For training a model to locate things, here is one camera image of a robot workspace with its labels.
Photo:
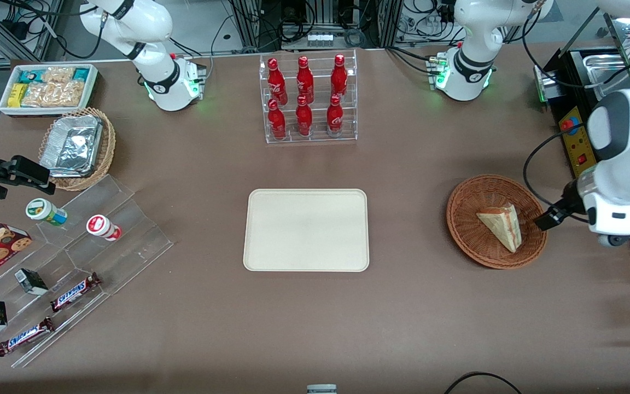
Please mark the clear cracker bag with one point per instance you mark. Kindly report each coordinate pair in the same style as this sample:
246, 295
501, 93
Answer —
57, 74
55, 94

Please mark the small grey device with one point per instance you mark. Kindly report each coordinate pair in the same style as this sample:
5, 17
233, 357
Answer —
321, 389

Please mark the brown snickers bar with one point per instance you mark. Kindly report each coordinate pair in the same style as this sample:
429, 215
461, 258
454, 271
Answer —
74, 291
25, 336

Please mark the clear acrylic bottle rack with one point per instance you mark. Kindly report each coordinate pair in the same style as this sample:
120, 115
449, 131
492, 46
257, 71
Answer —
318, 134

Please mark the triangle sandwich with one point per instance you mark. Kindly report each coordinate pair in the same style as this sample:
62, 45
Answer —
503, 225

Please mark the round brown wicker basket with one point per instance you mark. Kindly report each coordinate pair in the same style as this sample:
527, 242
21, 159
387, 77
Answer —
473, 241

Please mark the red lid yogurt cup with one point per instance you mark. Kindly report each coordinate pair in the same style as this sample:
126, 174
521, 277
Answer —
101, 226

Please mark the stacked aluminium foil trays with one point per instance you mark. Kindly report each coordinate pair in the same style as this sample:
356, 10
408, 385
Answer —
71, 145

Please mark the cream plastic tray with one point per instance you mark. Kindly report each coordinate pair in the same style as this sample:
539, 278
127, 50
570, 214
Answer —
307, 230

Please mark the white snack bin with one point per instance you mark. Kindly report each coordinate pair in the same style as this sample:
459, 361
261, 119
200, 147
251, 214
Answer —
92, 87

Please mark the black heated display case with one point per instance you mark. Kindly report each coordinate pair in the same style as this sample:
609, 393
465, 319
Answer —
575, 76

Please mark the red cola bottle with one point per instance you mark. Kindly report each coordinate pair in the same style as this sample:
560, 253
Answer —
276, 121
335, 116
304, 81
304, 117
276, 82
339, 77

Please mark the teal snack packet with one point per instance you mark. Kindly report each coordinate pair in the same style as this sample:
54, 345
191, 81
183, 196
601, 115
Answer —
30, 75
81, 74

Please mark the green lid yogurt cup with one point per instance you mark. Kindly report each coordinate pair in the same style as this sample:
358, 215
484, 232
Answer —
44, 211

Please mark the clear acrylic stepped stand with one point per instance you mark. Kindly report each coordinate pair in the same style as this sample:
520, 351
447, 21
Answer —
129, 230

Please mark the white power strip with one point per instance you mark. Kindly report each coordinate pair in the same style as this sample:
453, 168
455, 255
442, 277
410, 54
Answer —
320, 39

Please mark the yellow snack packet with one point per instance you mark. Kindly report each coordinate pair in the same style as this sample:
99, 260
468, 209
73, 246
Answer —
17, 95

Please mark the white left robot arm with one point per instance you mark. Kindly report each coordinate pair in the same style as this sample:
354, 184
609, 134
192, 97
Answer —
473, 54

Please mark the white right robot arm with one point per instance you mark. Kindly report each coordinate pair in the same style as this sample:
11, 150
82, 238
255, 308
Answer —
156, 76

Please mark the steel pan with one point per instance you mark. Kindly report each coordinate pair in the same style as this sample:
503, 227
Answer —
607, 71

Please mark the light wicker basket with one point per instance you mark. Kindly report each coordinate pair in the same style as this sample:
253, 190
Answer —
108, 148

